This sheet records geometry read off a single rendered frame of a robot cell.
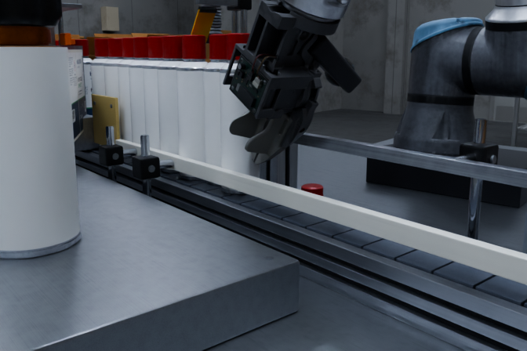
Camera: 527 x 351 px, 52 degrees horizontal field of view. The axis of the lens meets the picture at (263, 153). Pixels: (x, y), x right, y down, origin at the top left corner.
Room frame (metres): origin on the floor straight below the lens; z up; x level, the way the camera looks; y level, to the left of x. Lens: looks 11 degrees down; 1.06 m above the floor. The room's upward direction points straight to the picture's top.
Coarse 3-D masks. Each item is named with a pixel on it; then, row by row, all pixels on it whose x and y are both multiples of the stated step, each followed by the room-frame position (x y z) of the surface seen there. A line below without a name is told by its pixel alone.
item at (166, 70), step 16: (176, 48) 0.81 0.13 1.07; (160, 64) 0.81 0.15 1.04; (176, 64) 0.80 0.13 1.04; (160, 80) 0.81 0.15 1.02; (160, 96) 0.81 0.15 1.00; (176, 96) 0.80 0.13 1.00; (160, 112) 0.81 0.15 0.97; (176, 112) 0.80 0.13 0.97; (160, 128) 0.81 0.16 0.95; (176, 128) 0.80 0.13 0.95; (160, 144) 0.81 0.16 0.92; (176, 144) 0.80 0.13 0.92
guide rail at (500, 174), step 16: (304, 144) 0.66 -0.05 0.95; (320, 144) 0.64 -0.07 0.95; (336, 144) 0.62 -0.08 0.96; (352, 144) 0.60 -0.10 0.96; (368, 144) 0.59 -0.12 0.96; (384, 160) 0.56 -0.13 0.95; (400, 160) 0.55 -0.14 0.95; (416, 160) 0.53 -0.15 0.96; (432, 160) 0.52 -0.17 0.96; (448, 160) 0.51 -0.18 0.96; (464, 160) 0.50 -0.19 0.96; (480, 176) 0.48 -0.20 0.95; (496, 176) 0.47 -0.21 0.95; (512, 176) 0.46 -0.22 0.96
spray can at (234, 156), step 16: (224, 64) 0.70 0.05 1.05; (224, 96) 0.68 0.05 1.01; (224, 112) 0.68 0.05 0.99; (240, 112) 0.68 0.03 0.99; (224, 128) 0.68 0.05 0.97; (224, 144) 0.68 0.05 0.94; (240, 144) 0.68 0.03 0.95; (224, 160) 0.68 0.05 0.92; (240, 160) 0.68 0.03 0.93; (256, 176) 0.69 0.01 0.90; (224, 192) 0.69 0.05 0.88; (240, 192) 0.68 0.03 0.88
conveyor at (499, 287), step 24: (216, 192) 0.69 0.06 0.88; (288, 216) 0.59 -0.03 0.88; (312, 216) 0.58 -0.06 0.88; (360, 240) 0.51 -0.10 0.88; (384, 240) 0.51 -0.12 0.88; (408, 264) 0.45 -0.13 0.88; (432, 264) 0.45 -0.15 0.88; (456, 264) 0.45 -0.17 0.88; (480, 288) 0.40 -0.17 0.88; (504, 288) 0.40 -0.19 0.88
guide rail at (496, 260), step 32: (160, 160) 0.78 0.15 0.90; (192, 160) 0.73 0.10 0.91; (256, 192) 0.61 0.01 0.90; (288, 192) 0.57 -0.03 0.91; (352, 224) 0.50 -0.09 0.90; (384, 224) 0.47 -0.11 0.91; (416, 224) 0.45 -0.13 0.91; (448, 256) 0.42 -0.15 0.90; (480, 256) 0.40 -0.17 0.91; (512, 256) 0.38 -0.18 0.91
